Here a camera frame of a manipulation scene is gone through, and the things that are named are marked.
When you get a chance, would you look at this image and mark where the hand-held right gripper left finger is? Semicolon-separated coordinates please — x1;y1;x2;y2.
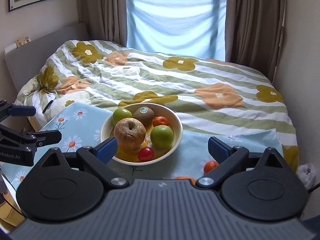
32;137;130;189

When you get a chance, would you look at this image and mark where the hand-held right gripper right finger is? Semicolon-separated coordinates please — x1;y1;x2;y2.
195;137;292;189

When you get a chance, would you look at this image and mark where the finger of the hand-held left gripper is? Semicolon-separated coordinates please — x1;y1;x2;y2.
0;124;62;148
5;102;37;117

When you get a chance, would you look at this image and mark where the wrinkled brown apple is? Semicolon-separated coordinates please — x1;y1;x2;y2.
113;118;146;150

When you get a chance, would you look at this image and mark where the small green apple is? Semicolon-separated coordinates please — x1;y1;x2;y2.
112;108;133;127

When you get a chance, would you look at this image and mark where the red cherry tomato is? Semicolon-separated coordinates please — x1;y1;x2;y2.
137;147;154;162

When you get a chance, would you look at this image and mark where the cream ceramic bowl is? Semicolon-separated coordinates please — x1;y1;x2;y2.
99;102;183;166

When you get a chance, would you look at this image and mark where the brown kiwi with sticker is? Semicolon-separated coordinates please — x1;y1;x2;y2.
133;106;155;127

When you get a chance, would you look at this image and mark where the large green apple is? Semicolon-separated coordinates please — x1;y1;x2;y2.
150;125;174;149

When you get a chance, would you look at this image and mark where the small reddish mandarin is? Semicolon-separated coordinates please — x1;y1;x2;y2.
203;160;220;174

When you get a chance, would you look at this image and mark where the small black object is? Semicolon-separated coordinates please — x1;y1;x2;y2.
42;99;57;114

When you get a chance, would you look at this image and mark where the blue daisy tablecloth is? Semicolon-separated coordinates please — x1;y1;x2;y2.
0;102;284;193

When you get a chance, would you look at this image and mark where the large orange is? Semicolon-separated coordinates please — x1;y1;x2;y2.
174;176;197;185

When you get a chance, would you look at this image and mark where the grey headboard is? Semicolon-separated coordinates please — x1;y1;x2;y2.
3;22;89;94

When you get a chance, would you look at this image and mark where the floral striped blanket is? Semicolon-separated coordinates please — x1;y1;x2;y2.
14;39;299;173

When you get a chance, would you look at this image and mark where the white plastic bag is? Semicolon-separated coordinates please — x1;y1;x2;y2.
296;163;317;190

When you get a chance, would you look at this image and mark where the light blue window cloth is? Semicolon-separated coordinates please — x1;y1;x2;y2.
126;0;227;62

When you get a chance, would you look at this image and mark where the brown curtain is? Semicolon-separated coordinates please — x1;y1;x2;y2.
225;0;287;80
76;0;137;47

